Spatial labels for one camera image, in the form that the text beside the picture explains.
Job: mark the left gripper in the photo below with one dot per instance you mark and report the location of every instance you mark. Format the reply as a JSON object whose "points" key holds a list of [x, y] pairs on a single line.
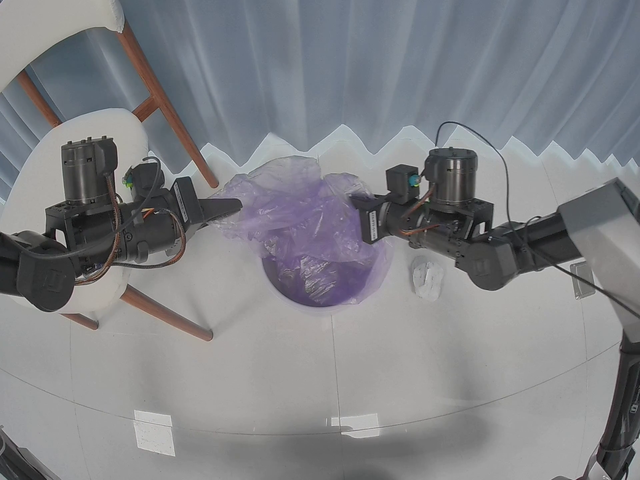
{"points": [[150, 233]]}

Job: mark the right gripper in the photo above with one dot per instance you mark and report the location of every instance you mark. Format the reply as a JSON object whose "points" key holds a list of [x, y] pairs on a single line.
{"points": [[395, 218]]}

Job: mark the purple plastic bag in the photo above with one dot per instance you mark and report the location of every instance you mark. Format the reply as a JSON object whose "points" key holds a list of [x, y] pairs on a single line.
{"points": [[300, 208]]}

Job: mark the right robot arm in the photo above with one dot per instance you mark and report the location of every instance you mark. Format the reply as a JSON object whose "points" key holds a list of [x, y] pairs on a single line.
{"points": [[500, 263]]}

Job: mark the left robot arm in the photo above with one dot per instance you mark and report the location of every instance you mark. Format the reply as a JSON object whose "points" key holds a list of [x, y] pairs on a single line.
{"points": [[87, 173]]}

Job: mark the white trash bin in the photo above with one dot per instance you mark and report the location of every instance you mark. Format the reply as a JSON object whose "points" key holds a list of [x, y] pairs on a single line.
{"points": [[320, 311]]}

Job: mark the crumpled white paper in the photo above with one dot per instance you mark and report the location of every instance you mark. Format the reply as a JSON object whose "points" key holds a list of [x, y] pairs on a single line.
{"points": [[427, 280]]}

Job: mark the white cushioned wooden chair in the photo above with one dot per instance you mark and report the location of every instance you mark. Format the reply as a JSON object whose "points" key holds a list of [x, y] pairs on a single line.
{"points": [[90, 133]]}

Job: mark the pale blue curtain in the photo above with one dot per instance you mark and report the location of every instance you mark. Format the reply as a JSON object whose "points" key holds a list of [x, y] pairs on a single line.
{"points": [[350, 43]]}

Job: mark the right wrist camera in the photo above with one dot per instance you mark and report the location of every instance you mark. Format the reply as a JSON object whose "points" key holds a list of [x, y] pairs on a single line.
{"points": [[400, 180]]}

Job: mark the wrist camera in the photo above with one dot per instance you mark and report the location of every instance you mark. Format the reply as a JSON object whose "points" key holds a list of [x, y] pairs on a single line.
{"points": [[400, 180], [147, 178]]}

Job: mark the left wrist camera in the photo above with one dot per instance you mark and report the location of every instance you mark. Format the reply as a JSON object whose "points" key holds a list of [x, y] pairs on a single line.
{"points": [[147, 178]]}

